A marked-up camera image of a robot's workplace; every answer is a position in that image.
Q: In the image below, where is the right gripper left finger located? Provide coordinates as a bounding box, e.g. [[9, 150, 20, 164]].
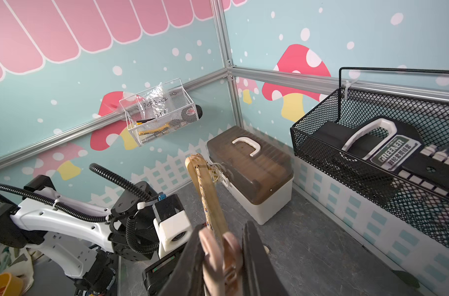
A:
[[159, 224, 205, 296]]

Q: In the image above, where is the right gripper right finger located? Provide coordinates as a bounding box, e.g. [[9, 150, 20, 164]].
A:
[[243, 221, 289, 296]]

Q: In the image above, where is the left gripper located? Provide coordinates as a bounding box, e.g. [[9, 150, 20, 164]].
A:
[[142, 244, 186, 296]]

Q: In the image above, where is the pink clothespin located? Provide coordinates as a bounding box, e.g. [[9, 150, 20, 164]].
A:
[[199, 228, 244, 296]]

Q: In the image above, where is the wooden postcard rack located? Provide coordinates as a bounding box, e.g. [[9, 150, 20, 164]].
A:
[[185, 154, 229, 244]]

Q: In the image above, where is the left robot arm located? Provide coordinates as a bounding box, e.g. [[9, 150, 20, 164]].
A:
[[0, 164, 191, 296]]

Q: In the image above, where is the brown lidded storage box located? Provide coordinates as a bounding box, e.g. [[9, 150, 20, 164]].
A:
[[207, 126, 294, 225]]

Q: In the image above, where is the black tape roll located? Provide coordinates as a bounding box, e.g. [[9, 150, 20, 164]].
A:
[[181, 105, 203, 123]]

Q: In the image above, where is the clear plastic bag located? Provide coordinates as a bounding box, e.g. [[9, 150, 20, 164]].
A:
[[136, 83, 175, 121]]

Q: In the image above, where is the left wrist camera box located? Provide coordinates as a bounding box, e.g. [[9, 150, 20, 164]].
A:
[[152, 194, 192, 259]]

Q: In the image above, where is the yellow handled tool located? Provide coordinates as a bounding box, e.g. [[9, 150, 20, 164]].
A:
[[136, 118, 171, 136]]

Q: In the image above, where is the clear wire wall basket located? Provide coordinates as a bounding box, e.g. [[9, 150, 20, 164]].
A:
[[119, 78, 203, 146]]

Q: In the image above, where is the black mesh wall basket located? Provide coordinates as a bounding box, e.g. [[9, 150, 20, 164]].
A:
[[290, 80, 449, 249]]

